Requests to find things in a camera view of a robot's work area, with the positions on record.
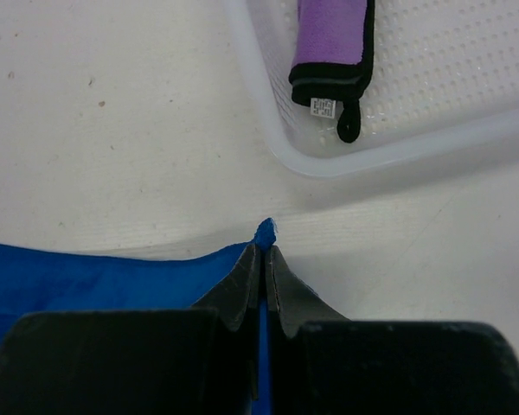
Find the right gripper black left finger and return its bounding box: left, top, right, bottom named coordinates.
left=0, top=244, right=260, bottom=414

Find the white plastic perforated basket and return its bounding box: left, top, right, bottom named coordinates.
left=225, top=1, right=519, bottom=178

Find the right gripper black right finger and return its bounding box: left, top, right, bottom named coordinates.
left=265, top=247, right=519, bottom=414

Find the blue towel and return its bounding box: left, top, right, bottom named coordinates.
left=0, top=219, right=276, bottom=414

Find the black purple microfiber towel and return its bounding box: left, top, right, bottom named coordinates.
left=288, top=0, right=375, bottom=144

